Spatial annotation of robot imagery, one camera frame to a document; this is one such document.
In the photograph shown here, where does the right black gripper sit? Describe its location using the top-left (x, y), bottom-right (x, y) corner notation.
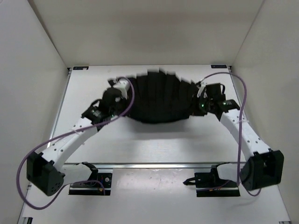
top-left (186, 94), bottom-right (213, 117)

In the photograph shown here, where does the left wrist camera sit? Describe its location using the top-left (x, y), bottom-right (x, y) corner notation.
top-left (108, 78), bottom-right (130, 99)

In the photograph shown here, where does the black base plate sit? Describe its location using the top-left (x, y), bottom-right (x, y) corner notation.
top-left (183, 165), bottom-right (241, 197)
top-left (69, 162), bottom-right (113, 196)

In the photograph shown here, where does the right dark label sticker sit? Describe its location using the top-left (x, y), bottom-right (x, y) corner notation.
top-left (211, 64), bottom-right (227, 69)

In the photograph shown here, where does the black pleated skirt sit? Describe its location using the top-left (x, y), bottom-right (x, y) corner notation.
top-left (126, 70), bottom-right (205, 124)

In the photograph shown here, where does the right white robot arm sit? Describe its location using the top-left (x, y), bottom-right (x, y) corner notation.
top-left (197, 83), bottom-right (284, 191)

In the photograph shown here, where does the left dark label sticker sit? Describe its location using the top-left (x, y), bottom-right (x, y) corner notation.
top-left (72, 66), bottom-right (89, 70)

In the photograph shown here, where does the dark label sticker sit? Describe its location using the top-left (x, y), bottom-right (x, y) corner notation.
top-left (72, 66), bottom-right (89, 70)
top-left (211, 64), bottom-right (227, 69)

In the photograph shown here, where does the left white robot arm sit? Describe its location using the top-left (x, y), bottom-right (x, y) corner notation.
top-left (26, 80), bottom-right (135, 196)

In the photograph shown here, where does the aluminium table rail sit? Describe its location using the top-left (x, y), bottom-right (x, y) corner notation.
top-left (63, 162), bottom-right (248, 169)

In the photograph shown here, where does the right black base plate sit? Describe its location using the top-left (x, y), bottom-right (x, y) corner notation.
top-left (183, 165), bottom-right (241, 197)

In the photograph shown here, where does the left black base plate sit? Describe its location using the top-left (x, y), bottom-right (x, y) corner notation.
top-left (69, 162), bottom-right (113, 196)

